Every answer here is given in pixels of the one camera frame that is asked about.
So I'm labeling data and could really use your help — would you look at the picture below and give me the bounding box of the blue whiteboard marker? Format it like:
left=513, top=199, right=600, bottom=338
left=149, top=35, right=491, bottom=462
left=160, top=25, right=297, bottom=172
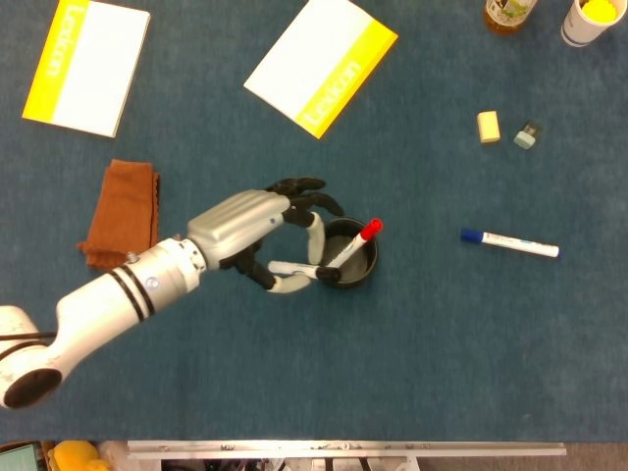
left=459, top=227, right=561, bottom=260

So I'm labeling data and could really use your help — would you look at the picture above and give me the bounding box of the blue felt table mat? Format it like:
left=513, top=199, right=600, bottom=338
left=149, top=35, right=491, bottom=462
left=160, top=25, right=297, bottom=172
left=0, top=0, right=628, bottom=443

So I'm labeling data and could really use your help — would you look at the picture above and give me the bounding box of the folded brown cloth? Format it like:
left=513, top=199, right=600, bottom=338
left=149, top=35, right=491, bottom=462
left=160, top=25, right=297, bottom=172
left=77, top=158, right=163, bottom=280

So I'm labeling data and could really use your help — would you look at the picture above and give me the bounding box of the amber tea bottle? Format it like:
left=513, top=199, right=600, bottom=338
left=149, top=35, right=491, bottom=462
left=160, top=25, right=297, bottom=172
left=482, top=0, right=540, bottom=36

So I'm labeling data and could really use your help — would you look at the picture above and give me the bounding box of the white paper cup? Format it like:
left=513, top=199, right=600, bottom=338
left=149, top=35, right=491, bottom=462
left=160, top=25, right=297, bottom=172
left=560, top=0, right=628, bottom=49

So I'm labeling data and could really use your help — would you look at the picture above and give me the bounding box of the aluminium frame rail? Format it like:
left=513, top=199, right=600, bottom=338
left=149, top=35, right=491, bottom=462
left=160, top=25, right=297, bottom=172
left=126, top=440, right=568, bottom=460

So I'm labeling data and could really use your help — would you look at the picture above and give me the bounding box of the yellow plastic object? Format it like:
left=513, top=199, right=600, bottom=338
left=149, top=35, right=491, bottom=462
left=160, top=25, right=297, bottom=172
left=52, top=440, right=114, bottom=471

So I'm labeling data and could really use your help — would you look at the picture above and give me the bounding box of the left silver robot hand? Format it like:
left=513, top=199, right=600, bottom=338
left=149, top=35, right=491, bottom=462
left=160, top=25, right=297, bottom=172
left=185, top=176, right=345, bottom=294

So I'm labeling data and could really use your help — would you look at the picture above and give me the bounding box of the teal box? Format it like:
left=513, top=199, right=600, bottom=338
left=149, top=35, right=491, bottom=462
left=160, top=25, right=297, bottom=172
left=0, top=441, right=43, bottom=471

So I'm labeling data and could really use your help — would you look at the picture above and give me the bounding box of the red whiteboard marker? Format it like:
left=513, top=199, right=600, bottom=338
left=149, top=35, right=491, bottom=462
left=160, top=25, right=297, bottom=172
left=327, top=217, right=385, bottom=269

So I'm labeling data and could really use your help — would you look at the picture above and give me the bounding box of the black round cup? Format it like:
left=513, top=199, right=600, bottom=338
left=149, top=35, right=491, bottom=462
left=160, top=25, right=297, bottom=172
left=313, top=217, right=380, bottom=290

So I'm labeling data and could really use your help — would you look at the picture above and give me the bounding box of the pale yellow eraser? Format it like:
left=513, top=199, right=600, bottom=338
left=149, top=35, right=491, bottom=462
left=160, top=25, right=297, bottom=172
left=476, top=110, right=502, bottom=145

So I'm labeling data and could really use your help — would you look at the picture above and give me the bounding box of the white yellow Lexikon notebook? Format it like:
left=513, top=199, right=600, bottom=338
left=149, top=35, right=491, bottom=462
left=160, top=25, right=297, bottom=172
left=242, top=0, right=399, bottom=140
left=21, top=0, right=152, bottom=139

